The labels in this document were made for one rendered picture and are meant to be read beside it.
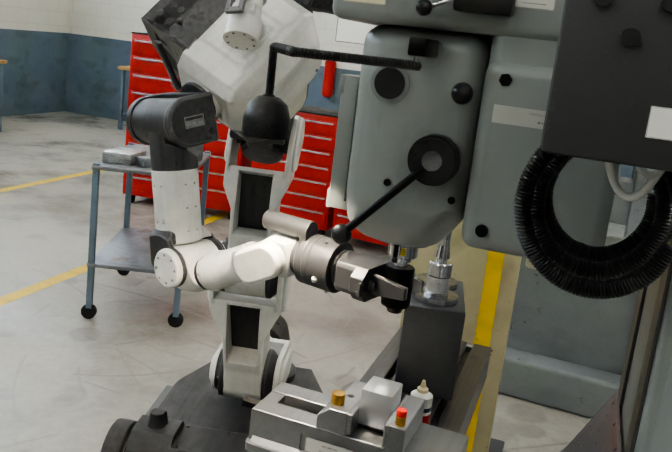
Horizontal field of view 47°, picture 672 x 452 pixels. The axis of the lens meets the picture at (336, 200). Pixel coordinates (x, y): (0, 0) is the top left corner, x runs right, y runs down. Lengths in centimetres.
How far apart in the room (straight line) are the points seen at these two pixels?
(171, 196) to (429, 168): 61
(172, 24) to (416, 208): 71
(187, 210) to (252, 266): 23
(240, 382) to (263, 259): 85
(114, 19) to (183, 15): 1070
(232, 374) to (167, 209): 72
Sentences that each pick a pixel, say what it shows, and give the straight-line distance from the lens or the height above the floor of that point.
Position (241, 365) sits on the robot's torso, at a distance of 208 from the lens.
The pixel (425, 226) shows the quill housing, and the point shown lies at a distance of 113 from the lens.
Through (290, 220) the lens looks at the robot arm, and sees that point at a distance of 131.
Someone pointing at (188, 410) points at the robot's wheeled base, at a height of 57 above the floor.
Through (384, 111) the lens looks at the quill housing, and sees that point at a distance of 111.
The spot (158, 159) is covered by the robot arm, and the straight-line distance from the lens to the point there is 151.
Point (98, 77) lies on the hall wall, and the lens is 1246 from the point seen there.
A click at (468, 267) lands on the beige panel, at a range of 301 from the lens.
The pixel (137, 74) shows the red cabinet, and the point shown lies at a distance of 674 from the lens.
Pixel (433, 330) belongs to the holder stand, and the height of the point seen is 106.
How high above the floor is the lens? 160
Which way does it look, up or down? 12 degrees down
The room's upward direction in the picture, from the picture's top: 7 degrees clockwise
